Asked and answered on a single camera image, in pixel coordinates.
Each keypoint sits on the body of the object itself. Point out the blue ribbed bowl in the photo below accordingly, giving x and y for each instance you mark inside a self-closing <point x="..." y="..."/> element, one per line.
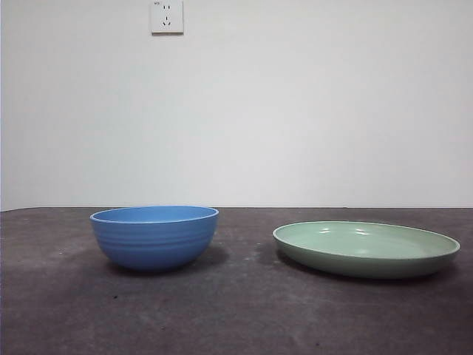
<point x="155" y="244"/>

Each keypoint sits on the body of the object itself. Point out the green round plate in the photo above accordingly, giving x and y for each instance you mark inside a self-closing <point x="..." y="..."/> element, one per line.
<point x="369" y="266"/>

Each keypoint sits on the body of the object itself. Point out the white wall socket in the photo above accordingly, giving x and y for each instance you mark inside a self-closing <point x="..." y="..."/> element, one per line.
<point x="166" y="18"/>

